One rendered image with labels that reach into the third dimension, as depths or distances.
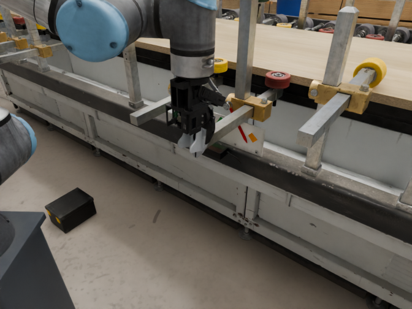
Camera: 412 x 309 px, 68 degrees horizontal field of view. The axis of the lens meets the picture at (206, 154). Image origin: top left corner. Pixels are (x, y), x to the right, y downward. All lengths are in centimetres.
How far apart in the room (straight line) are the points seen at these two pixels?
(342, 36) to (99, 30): 52
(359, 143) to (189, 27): 70
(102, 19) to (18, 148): 57
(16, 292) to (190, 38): 77
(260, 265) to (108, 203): 94
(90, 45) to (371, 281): 129
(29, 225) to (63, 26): 64
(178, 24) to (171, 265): 118
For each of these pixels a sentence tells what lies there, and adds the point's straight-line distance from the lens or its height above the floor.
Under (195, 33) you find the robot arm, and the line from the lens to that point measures 59.
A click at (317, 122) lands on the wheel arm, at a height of 96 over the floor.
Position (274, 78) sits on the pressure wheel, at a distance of 102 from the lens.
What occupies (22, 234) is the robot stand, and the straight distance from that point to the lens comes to 99.
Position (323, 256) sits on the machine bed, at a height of 17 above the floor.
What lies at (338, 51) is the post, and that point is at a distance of 79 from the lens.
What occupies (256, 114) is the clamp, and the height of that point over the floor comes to 84.
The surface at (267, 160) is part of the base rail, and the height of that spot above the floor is 70.
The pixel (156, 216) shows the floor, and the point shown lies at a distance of 177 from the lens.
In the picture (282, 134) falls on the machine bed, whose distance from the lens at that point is 118.
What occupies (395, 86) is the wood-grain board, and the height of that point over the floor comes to 90.
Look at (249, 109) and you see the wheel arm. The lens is 90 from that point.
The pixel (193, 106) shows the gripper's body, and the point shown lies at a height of 96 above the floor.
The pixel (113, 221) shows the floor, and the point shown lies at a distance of 179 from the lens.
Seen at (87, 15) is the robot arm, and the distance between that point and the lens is 49.
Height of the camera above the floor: 124
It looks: 34 degrees down
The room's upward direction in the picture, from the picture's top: straight up
